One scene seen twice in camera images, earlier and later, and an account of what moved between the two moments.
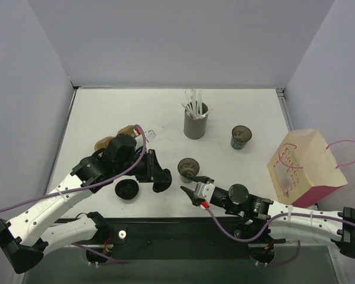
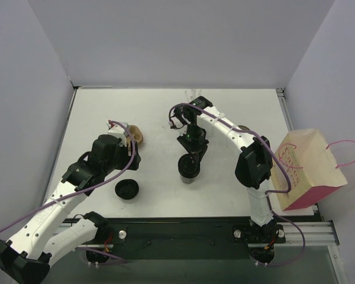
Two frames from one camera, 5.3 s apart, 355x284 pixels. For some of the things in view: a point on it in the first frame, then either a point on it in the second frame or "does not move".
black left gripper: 149,167 -> 135,160
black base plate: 178,238 does not move
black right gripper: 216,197 -> 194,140
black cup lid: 126,189 does not move
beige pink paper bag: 303,170 does not move
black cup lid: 161,186 -> 188,167
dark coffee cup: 187,167 does not move
